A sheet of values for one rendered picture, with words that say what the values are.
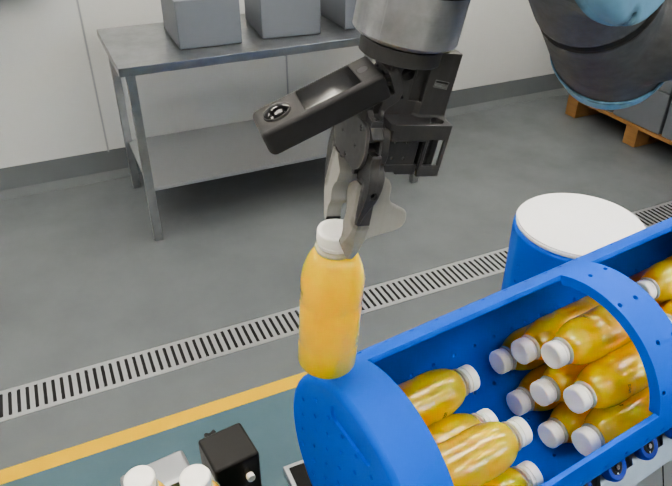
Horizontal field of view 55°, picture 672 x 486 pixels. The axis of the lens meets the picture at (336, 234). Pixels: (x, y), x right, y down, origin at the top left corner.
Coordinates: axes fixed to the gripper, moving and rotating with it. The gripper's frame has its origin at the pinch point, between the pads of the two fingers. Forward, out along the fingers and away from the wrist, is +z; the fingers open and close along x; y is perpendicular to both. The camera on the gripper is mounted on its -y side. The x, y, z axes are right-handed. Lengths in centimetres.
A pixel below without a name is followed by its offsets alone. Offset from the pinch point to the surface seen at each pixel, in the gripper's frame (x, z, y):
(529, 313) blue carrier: 15, 30, 47
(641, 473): -11, 42, 56
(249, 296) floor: 163, 153, 49
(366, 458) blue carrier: -9.9, 24.2, 4.9
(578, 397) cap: -6.1, 26.0, 39.4
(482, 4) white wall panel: 338, 61, 246
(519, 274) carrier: 40, 43, 68
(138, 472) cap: 3.7, 38.5, -18.0
